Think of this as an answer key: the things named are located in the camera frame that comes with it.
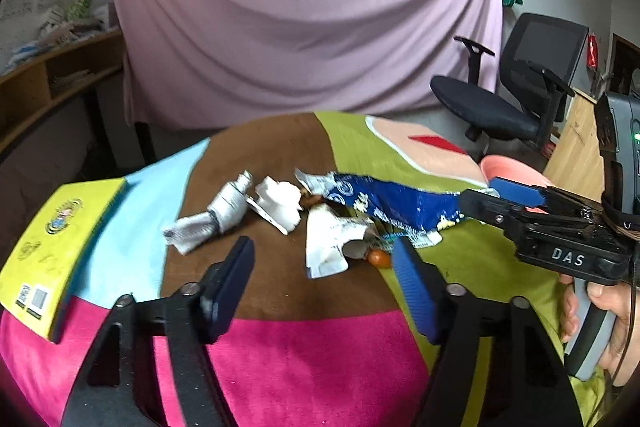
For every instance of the colourful printed table cloth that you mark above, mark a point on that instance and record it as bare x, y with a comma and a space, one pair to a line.
300, 347

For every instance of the pile of papers and bags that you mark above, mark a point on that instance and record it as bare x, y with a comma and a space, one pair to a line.
60, 24

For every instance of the small red wall hanging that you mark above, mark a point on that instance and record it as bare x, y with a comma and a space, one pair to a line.
592, 51

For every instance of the wooden shelf desk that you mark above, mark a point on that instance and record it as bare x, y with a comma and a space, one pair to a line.
55, 72

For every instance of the yellow book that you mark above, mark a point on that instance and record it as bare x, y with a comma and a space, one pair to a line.
55, 247

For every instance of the pink plastic basin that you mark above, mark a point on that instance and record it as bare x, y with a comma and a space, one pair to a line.
505, 167

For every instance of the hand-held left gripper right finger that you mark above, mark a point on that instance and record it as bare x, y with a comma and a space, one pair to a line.
415, 292

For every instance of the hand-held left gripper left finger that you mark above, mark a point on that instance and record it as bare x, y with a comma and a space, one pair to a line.
232, 287

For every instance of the white plastic piece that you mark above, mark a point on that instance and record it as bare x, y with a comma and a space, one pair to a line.
277, 202

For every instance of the blue snack wrapper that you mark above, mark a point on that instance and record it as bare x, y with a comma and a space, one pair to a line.
400, 202

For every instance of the pink hanging cloth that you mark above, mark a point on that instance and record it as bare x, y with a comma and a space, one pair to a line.
300, 22

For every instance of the silver tube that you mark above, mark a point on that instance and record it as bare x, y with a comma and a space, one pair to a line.
225, 209

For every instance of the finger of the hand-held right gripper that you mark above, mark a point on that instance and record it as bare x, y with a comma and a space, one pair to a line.
492, 209
515, 191

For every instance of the dark framed panel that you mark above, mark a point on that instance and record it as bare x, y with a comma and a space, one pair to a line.
625, 67

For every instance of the white torn packet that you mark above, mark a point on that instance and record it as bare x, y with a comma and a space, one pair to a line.
325, 237

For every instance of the person's right hand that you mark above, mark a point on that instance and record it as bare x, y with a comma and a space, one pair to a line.
625, 332

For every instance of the small orange fruit piece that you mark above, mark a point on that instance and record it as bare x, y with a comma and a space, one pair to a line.
379, 258

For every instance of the black office chair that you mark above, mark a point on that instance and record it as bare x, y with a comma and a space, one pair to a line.
480, 102

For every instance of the light wooden board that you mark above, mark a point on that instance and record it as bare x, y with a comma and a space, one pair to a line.
575, 147

